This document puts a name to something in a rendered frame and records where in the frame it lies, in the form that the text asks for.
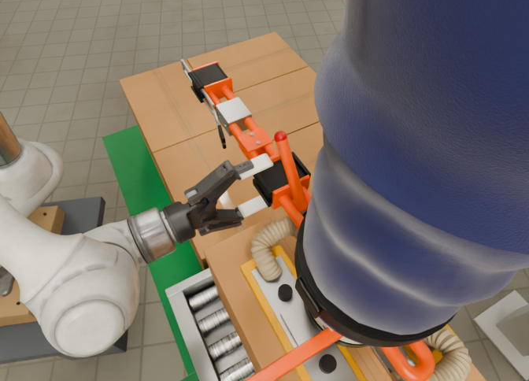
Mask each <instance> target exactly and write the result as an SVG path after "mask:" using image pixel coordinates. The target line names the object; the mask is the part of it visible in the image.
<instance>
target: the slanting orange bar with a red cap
mask: <svg viewBox="0 0 529 381"><path fill-rule="evenodd" d="M274 140H275V141H276V145H277V148H278V151H279V155H280V158H281V161H282V163H283V168H284V171H285V173H286V176H287V180H288V183H289V186H290V190H291V193H292V196H293V199H294V203H295V205H296V207H297V208H298V210H299V211H303V210H306V209H307V208H308V205H307V202H306V200H305V195H304V192H303V189H302V186H301V182H300V179H299V176H298V171H297V169H296V166H295V163H294V159H293V155H292V153H291V150H290V145H289V142H288V139H287V134H286V133H285V132H284V131H278V132H276V133H275V135H274Z"/></svg>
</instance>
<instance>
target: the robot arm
mask: <svg viewBox="0 0 529 381"><path fill-rule="evenodd" d="M272 166H273V163H272V161H271V160H270V158H269V157H268V155H267V154H262V155H260V156H258V157H255V158H253V159H251V160H247V161H244V162H242V163H240V164H238V165H232V164H231V162H230V161H229V160H226V161H224V162H223V163H222V164H221V165H219V166H218V167H217V168H215V169H214V170H213V171H212V172H210V173H209V174H208V175H207V176H206V177H205V178H204V179H202V180H201V181H200V182H199V183H197V184H196V185H195V186H193V187H191V188H189V189H187V190H185V191H184V194H185V196H186V198H187V200H188V202H187V203H185V204H182V202H180V201H177V202H174V203H172V204H170V205H167V206H165V207H163V209H162V210H163V211H162V212H159V210H158V208H157V207H153V208H152V209H149V210H147V211H145V212H143V213H140V214H138V215H136V216H131V217H130V218H129V219H126V220H122V221H119V222H115V223H109V224H106V225H103V226H101V227H97V228H95V229H93V230H91V231H88V232H86V233H84V234H81V233H79V234H75V235H57V234H54V233H52V232H49V231H47V230H45V229H43V228H41V227H40V226H38V225H36V224H34V223H33V222H31V221H30V220H29V219H27V218H28V217H29V216H30V215H31V214H33V212H34V211H36V210H37V208H38V207H40V206H41V204H42V203H44V201H45V200H47V199H48V197H49V196H50V195H51V194H52V193H53V192H54V191H55V189H56V188H57V186H58V185H59V183H60V182H61V179H62V176H63V173H64V170H65V168H64V164H63V160H62V159H61V157H60V155H59V154H58V153H57V152H56V151H55V150H53V149H52V148H50V147H49V146H47V145H45V144H43V143H40V142H29V141H26V140H24V139H19V138H17V137H16V136H15V135H14V133H13V131H12V129H11V127H10V126H9V124H8V123H7V121H6V119H5V117H4V116H3V114H2V112H1V110H0V297H6V296H8V295H9V294H10V293H11V292H12V289H13V283H14V281H15V280H16V281H17V282H18V285H19V288H20V301H21V302H22V303H24V304H25V306H26V307H27V308H28V309H29V310H30V311H31V312H32V314H33V315H34V316H35V318H36V319H37V321H38V323H39V325H40V326H41V328H42V331H43V334H44V335H45V337H46V339H47V341H48V342H49V343H50V344H51V345H52V346H53V347H54V348H55V349H56V350H58V351H59V352H61V353H63V354H65V355H68V356H70V357H90V356H94V355H96V354H99V353H102V352H104V351H106V350H107V349H109V348H110V347H112V346H113V345H114V344H115V343H116V341H117V340H118V339H119V338H120V337H121V336H122V334H123V333H124V332H125V331H126V330H127V329H128V328H129V327H130V326H131V324H132V322H133V320H134V318H135V315H136V312H137V309H138V306H139V296H140V280H139V269H141V268H142V267H144V266H146V265H147V264H149V263H153V262H155V261H156V260H157V259H159V258H161V257H163V256H165V255H167V254H170V253H172V252H174V251H175V250H176V246H175V243H176V242H177V243H178V244H179V243H180V244H181V243H183V242H186V241H187V240H190V239H192V238H194V237H195V236H196V233H195V230H196V229H198V232H199V234H200V235H201V236H204V235H207V234H209V233H211V232H215V231H222V230H225V229H229V228H233V227H239V226H241V225H242V222H241V221H242V220H244V218H245V217H247V216H249V215H251V214H253V213H255V212H257V211H259V210H261V209H264V208H266V207H268V206H267V205H266V203H265V201H264V200H263V198H262V197H261V196H258V197H256V198H253V199H251V200H249V201H248V202H245V203H243V204H241V205H239V206H238V207H237V206H236V207H237V208H235V209H216V204H217V200H218V199H219V198H220V197H221V196H222V194H223V193H224V192H225V191H226V190H227V189H228V188H229V187H230V186H231V185H232V184H233V183H234V182H235V181H236V180H237V179H238V180H243V179H245V178H247V177H249V176H252V175H254V174H256V173H258V172H261V171H263V170H265V169H267V168H270V167H272ZM225 169H226V170H225ZM233 221H234V222H235V223H234V222H233Z"/></svg>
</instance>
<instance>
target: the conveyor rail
mask: <svg viewBox="0 0 529 381"><path fill-rule="evenodd" d="M169 301H170V304H171V307H172V310H173V312H174V314H175V317H176V320H177V323H178V325H179V329H180V330H181V333H182V336H183V339H184V342H185V343H186V346H187V349H188V352H189V354H190V356H191V360H192V362H193V365H194V368H195V371H196V373H197V375H198V379H199V381H220V377H219V375H218V373H217V370H216V368H215V365H214V363H213V360H212V358H211V356H210V355H209V350H208V348H207V345H206V344H205V340H204V339H203V336H202V333H201V331H200V330H199V326H198V323H197V321H196V319H195V317H194V314H193V311H192V309H191V307H190V305H189V304H190V303H189V301H188V300H187V298H186V296H185V295H184V293H183V292H181V293H179V294H177V295H175V296H173V297H171V298H169Z"/></svg>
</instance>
